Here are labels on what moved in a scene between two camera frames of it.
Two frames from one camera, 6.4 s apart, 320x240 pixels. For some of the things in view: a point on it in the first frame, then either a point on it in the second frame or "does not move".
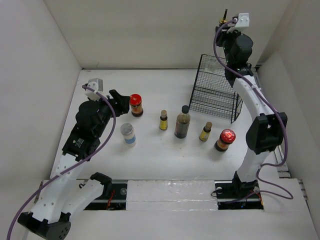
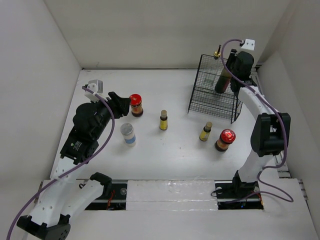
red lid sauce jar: x=135 y=100 does not move
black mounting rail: x=227 y=197 does not move
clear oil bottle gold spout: x=212 y=63 to x=211 y=73
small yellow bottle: x=205 y=132 does not move
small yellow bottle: x=163 y=122 does not move
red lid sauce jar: x=227 y=136 does not move
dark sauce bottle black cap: x=182 y=123 to x=223 y=81
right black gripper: x=222 y=34 to x=231 y=57
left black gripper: x=121 y=102 does not move
